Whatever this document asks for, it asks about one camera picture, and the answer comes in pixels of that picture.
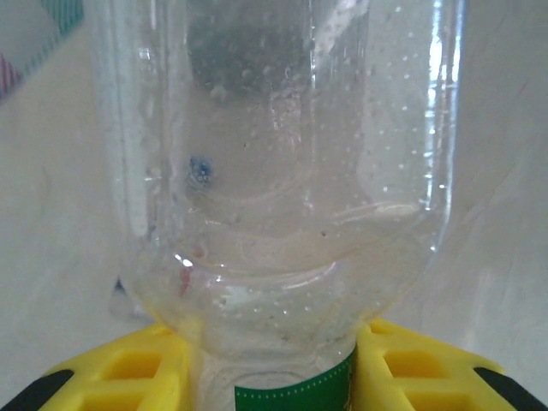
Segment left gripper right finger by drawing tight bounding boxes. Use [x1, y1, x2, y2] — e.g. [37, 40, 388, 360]
[349, 318, 548, 411]

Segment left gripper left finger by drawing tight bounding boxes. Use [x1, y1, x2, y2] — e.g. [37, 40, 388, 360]
[0, 323, 203, 411]

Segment clear bottle green cap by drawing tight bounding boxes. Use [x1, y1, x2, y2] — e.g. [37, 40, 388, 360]
[92, 0, 467, 411]

